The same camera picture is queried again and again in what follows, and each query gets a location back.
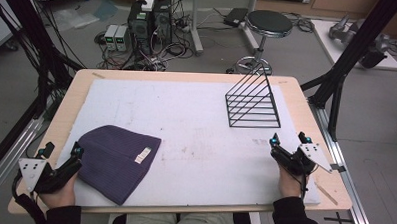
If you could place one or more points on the person's left hand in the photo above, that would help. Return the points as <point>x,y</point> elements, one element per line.
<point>63,195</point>

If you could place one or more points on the black round stool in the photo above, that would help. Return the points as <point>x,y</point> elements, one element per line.
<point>268,22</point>

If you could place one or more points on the black computer tower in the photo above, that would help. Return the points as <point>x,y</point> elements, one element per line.
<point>140,26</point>
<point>162,22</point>

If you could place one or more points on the white foam mat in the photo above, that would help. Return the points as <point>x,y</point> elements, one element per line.
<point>198,142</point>

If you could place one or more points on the grey desk leg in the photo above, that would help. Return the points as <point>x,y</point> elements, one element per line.
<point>197,25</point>

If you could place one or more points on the white board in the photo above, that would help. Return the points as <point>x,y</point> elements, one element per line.
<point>325,39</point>

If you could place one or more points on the thin wooden stick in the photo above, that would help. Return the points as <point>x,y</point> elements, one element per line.
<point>326,194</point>

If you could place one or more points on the purple knit beanie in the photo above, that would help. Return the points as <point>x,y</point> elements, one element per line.
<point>114,162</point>

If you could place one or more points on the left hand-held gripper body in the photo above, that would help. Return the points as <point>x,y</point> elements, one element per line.
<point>55,175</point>

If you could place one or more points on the small white box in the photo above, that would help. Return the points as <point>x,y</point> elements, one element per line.
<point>148,3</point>

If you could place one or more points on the aluminium rail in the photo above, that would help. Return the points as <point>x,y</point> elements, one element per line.
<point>343,170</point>
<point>8,155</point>

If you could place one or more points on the black tape cross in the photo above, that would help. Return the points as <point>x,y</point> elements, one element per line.
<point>339,219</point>

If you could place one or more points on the person's right hand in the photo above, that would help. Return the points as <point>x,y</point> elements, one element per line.
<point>290,185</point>

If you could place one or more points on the white power supply unit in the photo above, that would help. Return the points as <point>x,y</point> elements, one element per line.
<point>110,38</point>
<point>121,38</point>

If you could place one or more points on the person's legs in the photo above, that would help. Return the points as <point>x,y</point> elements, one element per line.
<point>179,222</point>

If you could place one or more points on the black metal frame stand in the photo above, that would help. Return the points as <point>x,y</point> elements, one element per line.
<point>32,46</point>
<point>348,60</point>

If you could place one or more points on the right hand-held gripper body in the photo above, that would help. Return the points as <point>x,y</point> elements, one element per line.
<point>293,162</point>

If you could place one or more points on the flat black box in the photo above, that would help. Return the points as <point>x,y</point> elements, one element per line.
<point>236,16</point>

